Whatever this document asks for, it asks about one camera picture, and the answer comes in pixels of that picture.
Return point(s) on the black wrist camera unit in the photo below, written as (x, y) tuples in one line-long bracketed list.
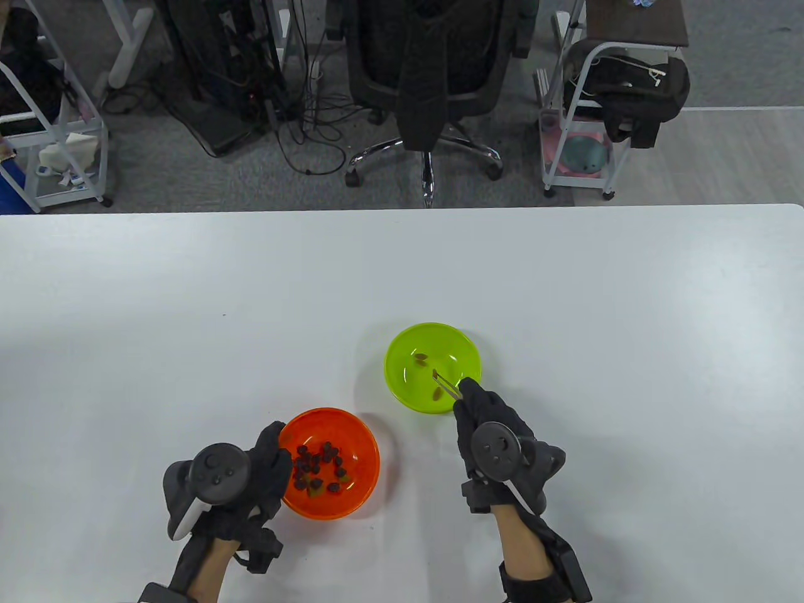
[(559, 578), (179, 565)]

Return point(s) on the person's right hand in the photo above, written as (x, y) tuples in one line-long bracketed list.
[(490, 408)]

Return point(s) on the black white handheld controller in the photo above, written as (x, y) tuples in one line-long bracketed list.
[(217, 471), (496, 443)]

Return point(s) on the white plastic bag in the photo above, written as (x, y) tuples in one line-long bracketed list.
[(66, 154)]

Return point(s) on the white power strip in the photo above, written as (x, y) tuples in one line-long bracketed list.
[(314, 66)]

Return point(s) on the black office chair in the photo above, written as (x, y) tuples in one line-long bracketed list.
[(424, 63)]

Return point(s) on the black bag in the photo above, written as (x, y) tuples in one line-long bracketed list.
[(25, 75)]

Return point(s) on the person's left hand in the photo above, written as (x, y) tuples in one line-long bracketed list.
[(270, 465)]

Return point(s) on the white metal cart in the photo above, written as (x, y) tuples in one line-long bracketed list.
[(575, 182), (88, 129)]

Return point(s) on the white desk leg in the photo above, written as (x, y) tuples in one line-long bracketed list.
[(565, 25), (125, 44)]

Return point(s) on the orange plastic bowl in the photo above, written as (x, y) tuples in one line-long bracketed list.
[(352, 433)]

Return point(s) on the black backpack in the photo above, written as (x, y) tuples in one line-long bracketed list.
[(628, 94)]

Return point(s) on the pile of dark raisins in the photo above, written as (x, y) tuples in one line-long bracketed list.
[(320, 468)]

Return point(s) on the brown wooden side table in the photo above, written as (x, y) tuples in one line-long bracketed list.
[(634, 22)]

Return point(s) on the metal tweezers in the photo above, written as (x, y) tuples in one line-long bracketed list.
[(447, 386)]

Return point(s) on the green plastic bowl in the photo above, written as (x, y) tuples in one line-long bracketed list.
[(408, 383)]

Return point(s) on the person's left forearm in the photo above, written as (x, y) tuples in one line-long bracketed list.
[(210, 568)]

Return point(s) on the person's right forearm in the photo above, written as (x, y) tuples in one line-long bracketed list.
[(524, 546)]

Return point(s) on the pink teal plastic basin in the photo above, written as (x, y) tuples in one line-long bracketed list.
[(584, 154)]

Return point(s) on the black computer tower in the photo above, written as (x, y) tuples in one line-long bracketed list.
[(213, 63)]

